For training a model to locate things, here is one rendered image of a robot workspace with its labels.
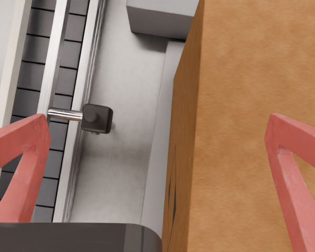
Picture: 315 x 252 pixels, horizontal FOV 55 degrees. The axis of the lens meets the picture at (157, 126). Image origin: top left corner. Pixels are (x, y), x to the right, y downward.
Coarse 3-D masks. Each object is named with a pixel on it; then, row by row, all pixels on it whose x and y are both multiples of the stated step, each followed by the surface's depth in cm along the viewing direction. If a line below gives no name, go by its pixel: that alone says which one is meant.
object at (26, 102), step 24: (48, 0) 43; (72, 0) 43; (48, 24) 42; (72, 24) 42; (24, 48) 42; (72, 48) 42; (24, 72) 42; (72, 72) 42; (24, 96) 42; (72, 96) 44; (48, 168) 41; (0, 192) 41; (48, 192) 41; (48, 216) 41
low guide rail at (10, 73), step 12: (24, 0) 39; (24, 12) 39; (12, 24) 39; (24, 24) 40; (12, 36) 39; (24, 36) 40; (12, 48) 39; (12, 60) 38; (12, 72) 39; (0, 84) 38; (12, 84) 39; (0, 96) 38; (12, 96) 40; (0, 108) 38; (0, 120) 38; (0, 168) 39
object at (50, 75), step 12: (60, 0) 34; (60, 12) 34; (60, 24) 34; (60, 36) 34; (48, 48) 34; (60, 48) 35; (48, 60) 34; (48, 72) 34; (48, 84) 34; (48, 96) 34; (48, 108) 34; (48, 120) 34
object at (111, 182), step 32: (0, 0) 48; (0, 32) 47; (128, 32) 48; (0, 64) 47; (96, 64) 47; (128, 64) 47; (160, 64) 47; (96, 96) 47; (128, 96) 47; (128, 128) 47; (96, 160) 46; (128, 160) 46; (96, 192) 46; (128, 192) 46
